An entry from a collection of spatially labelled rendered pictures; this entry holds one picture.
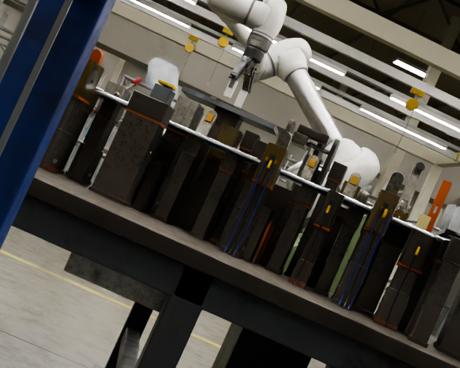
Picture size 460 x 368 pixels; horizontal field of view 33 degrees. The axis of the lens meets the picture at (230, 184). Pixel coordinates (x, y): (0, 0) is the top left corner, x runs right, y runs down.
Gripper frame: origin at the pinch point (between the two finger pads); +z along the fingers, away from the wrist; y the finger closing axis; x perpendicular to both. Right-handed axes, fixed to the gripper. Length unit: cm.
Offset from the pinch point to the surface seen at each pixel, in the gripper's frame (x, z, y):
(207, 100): -5.2, 5.0, 9.3
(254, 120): 13.2, 5.2, 6.4
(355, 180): 56, 12, 12
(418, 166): 73, 0, 11
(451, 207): 33, -94, -782
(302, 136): 34.1, 5.3, 14.3
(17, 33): 74, 36, 227
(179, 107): -6.8, 13.0, 24.9
